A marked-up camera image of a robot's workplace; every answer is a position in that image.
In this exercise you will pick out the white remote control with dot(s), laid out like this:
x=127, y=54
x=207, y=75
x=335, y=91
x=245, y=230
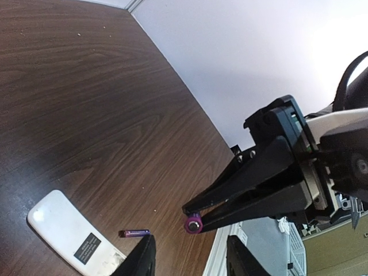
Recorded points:
x=58, y=222

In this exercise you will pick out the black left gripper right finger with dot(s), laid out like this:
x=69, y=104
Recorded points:
x=240, y=261

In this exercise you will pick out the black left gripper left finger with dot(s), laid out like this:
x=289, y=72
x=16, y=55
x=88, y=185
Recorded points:
x=141, y=261

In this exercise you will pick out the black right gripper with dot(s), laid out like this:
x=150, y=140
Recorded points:
x=279, y=176

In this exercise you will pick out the purple battery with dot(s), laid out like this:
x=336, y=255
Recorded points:
x=193, y=224
x=128, y=233

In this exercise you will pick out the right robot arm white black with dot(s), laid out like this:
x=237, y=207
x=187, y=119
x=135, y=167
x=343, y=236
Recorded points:
x=340, y=132

